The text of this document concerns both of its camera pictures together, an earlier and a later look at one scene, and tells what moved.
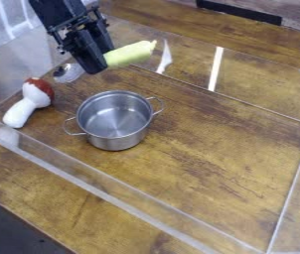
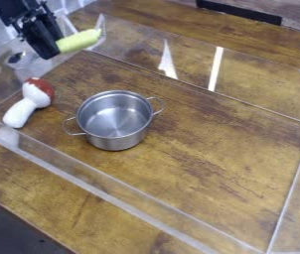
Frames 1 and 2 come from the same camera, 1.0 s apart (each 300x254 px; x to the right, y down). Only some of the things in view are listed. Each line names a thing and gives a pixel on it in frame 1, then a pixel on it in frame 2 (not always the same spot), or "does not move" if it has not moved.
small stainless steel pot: x=113 y=117 does not move
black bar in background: x=239 y=12 does not move
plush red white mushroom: x=39 y=98 does not move
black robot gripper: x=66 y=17 → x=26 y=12
